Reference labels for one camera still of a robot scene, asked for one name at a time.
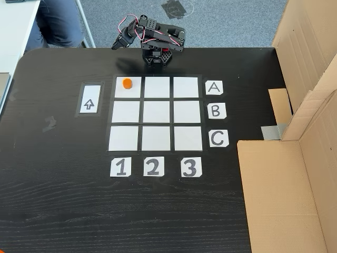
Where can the round orange token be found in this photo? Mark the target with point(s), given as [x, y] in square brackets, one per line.
[127, 83]

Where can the white nine-square grid sheet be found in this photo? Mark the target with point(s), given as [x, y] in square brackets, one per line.
[158, 88]

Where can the white desk leg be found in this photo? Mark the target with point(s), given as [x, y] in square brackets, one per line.
[85, 23]

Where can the red black table clamp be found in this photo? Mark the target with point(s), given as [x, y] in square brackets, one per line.
[165, 49]

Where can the black floor tape patch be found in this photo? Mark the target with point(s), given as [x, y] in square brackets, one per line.
[173, 9]

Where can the white arrow paper sheet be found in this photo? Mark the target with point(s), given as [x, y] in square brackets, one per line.
[89, 92]

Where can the person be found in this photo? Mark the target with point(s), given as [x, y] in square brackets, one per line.
[58, 23]

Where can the paper label letter A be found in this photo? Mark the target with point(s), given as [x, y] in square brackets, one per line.
[214, 87]

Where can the white desk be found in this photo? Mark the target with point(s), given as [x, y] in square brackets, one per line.
[15, 31]

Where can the crumpled clear tape scraps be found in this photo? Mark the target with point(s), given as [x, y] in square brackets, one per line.
[50, 124]

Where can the black flat device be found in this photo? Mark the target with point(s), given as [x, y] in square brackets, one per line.
[15, 1]

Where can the clear tape strip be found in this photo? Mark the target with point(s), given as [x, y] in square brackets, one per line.
[13, 95]

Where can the paper label letter B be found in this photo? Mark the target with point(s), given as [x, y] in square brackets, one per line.
[216, 111]

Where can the paper label number 1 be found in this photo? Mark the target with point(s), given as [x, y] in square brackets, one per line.
[120, 167]

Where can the paper label number 2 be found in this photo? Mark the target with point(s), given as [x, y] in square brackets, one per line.
[153, 166]

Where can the paper label letter C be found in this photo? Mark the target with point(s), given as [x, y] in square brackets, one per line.
[218, 138]

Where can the paper label number 3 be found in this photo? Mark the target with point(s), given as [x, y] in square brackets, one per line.
[191, 167]

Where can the brown cardboard screen panel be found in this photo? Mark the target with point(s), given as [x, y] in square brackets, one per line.
[279, 200]
[305, 52]

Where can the grey duct tape strip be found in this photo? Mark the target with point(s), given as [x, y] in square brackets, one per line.
[272, 131]

